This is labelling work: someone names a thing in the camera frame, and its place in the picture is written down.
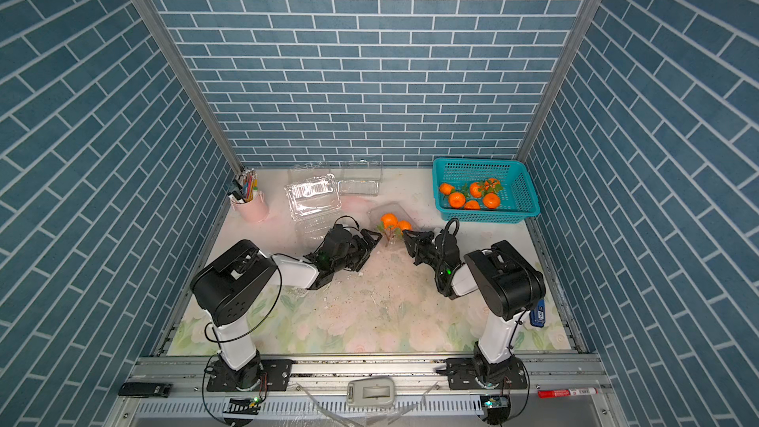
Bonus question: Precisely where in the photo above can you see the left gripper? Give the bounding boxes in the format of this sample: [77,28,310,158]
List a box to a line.
[330,229,383,275]

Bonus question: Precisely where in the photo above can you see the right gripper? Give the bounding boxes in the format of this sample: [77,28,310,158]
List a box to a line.
[403,230,447,279]

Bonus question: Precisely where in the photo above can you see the clear clamshell container front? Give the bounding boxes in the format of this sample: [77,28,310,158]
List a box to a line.
[368,202,420,248]

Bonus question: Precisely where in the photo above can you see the teal plastic basket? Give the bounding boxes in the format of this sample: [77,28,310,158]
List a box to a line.
[432,158,541,225]

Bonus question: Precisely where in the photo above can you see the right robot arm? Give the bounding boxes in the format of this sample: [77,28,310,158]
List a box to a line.
[402,219,547,391]

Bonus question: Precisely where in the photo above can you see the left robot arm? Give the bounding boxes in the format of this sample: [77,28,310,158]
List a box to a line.
[190,217,383,391]

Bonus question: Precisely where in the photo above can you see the pink pen cup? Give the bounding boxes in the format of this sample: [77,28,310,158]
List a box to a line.
[228,191,269,223]

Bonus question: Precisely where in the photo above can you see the pens in cup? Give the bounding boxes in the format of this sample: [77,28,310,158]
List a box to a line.
[227,168,259,205]

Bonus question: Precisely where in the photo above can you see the blue stapler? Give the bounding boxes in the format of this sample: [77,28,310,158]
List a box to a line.
[530,300,547,328]

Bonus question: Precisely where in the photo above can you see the red marker pen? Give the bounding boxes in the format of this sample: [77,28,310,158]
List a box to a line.
[538,387,598,399]

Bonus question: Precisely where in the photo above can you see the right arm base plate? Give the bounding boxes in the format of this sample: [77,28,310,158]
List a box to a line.
[436,356,528,391]

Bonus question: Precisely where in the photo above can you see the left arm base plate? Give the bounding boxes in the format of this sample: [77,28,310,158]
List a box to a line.
[205,358,294,393]

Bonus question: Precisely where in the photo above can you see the black device on rail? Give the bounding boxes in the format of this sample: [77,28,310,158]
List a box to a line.
[118,382,172,399]

